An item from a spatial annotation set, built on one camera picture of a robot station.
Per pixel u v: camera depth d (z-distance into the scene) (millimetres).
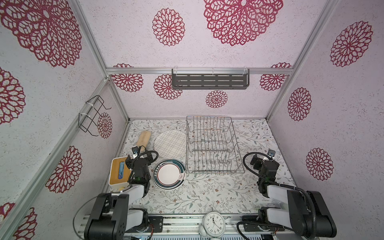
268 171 678
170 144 1060
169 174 894
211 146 1023
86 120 748
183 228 733
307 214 427
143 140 1034
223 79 942
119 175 860
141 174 663
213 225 701
